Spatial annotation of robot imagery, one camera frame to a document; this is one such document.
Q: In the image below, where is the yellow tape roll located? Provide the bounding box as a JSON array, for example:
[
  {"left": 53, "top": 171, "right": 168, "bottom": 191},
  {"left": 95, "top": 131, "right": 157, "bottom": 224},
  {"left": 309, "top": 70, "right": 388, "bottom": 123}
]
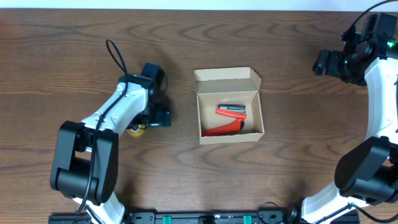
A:
[{"left": 126, "top": 124, "right": 146, "bottom": 137}]

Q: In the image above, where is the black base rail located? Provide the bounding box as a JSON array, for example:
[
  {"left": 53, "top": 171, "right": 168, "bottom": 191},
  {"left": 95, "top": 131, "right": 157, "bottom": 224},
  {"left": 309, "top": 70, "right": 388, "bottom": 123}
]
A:
[{"left": 48, "top": 210, "right": 361, "bottom": 224}]

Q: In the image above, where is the left black cable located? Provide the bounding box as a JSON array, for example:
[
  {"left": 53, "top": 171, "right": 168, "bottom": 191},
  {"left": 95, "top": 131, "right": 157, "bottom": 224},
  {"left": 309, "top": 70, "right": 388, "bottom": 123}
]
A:
[{"left": 74, "top": 39, "right": 130, "bottom": 224}]

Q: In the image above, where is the right black cable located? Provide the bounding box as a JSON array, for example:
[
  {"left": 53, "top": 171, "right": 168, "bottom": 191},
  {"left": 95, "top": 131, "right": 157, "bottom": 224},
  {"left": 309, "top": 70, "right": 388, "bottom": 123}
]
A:
[{"left": 310, "top": 0, "right": 398, "bottom": 223}]

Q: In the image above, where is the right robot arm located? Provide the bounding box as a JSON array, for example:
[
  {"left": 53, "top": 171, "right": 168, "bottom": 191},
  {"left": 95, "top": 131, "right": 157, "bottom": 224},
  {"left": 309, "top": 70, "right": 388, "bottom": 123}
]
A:
[{"left": 290, "top": 13, "right": 397, "bottom": 223}]

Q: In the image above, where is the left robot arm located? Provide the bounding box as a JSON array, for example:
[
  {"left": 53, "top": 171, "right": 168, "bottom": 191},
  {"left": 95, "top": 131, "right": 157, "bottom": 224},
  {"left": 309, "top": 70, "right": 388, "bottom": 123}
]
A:
[{"left": 49, "top": 63, "right": 171, "bottom": 223}]

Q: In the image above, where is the open cardboard box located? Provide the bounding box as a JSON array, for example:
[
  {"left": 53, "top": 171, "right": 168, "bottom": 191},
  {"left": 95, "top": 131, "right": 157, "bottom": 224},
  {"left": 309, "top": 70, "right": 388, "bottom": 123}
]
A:
[{"left": 194, "top": 67, "right": 264, "bottom": 145}]

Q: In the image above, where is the red utility knife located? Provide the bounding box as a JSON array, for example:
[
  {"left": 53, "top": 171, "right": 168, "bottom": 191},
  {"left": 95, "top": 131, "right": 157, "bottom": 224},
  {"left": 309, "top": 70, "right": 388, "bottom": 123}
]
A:
[{"left": 202, "top": 119, "right": 244, "bottom": 136}]

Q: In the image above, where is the black cable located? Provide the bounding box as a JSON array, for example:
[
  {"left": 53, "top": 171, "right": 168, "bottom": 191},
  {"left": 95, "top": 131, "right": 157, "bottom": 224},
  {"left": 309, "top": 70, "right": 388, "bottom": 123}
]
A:
[
  {"left": 74, "top": 39, "right": 130, "bottom": 224},
  {"left": 310, "top": 0, "right": 398, "bottom": 223}
]

